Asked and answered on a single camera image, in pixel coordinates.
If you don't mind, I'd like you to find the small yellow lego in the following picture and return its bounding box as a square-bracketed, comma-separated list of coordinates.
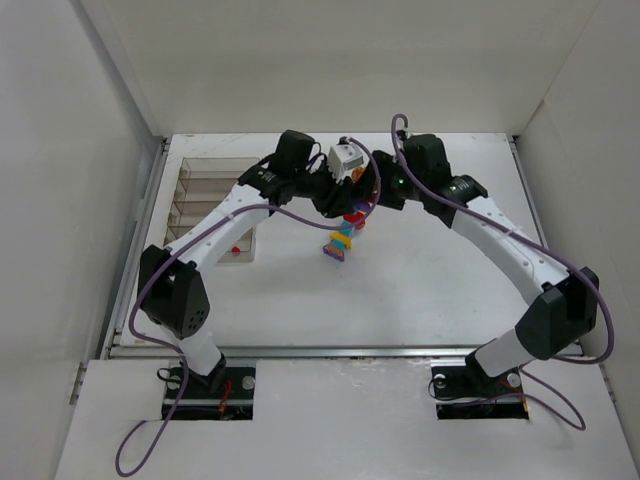
[350, 168, 364, 183]

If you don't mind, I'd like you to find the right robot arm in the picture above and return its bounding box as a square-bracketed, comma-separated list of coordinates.
[363, 133, 603, 397]

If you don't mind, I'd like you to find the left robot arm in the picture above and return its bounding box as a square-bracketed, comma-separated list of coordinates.
[131, 130, 356, 390]

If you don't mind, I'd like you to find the purple lego block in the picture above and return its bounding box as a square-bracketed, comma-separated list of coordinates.
[354, 200, 372, 213]

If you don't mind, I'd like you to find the red rounded lego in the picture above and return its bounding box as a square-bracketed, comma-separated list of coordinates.
[343, 211, 367, 227]

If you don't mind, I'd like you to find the yellow lego plate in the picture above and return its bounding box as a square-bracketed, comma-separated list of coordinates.
[329, 232, 352, 250]

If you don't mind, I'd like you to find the purple tan lego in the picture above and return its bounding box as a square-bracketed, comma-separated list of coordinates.
[322, 241, 346, 262]

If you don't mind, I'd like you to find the clear bin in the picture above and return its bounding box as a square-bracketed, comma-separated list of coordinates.
[173, 178, 236, 203]
[178, 157, 259, 181]
[167, 201, 219, 227]
[163, 227, 256, 264]

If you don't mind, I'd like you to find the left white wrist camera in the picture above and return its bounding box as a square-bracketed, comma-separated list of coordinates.
[327, 139, 365, 183]

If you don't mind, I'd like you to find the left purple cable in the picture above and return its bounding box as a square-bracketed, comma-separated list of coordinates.
[114, 137, 384, 479]

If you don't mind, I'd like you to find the purple cable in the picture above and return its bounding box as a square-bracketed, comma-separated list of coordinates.
[114, 137, 384, 479]
[389, 113, 617, 432]

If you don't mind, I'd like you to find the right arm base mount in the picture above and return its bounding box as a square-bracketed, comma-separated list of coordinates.
[428, 365, 529, 420]

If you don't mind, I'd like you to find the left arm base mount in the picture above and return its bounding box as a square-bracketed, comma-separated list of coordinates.
[171, 365, 256, 421]

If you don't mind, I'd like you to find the aluminium rail front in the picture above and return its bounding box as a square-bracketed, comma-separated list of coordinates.
[99, 345, 586, 360]

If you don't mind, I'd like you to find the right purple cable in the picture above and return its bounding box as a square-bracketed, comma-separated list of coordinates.
[389, 113, 617, 432]

